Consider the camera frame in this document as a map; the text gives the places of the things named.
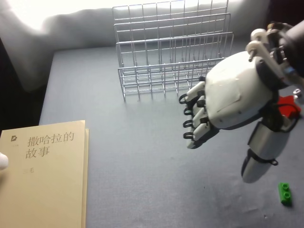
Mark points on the green toy block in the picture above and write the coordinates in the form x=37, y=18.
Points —
x=285, y=194

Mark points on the grey table cloth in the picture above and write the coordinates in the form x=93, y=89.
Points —
x=133, y=154

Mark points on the white backdrop curtain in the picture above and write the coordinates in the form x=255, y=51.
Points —
x=71, y=31

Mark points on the beige paperback book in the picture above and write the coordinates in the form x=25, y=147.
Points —
x=47, y=178

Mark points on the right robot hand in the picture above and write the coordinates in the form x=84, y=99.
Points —
x=235, y=92

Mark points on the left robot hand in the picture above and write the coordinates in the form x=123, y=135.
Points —
x=3, y=161

